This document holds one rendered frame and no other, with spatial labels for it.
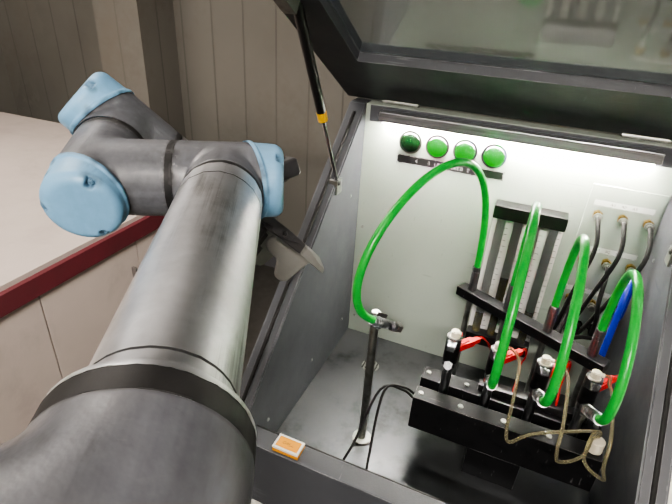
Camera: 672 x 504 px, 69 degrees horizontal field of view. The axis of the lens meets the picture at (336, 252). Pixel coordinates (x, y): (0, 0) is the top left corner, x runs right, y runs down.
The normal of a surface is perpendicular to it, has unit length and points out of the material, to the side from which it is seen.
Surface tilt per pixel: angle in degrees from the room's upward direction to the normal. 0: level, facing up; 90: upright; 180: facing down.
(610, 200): 90
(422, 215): 90
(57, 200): 102
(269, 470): 90
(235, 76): 90
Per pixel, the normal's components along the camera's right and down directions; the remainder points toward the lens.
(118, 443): 0.33, -0.83
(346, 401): 0.05, -0.87
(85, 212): 0.07, 0.66
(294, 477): -0.40, 0.42
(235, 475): 0.93, -0.27
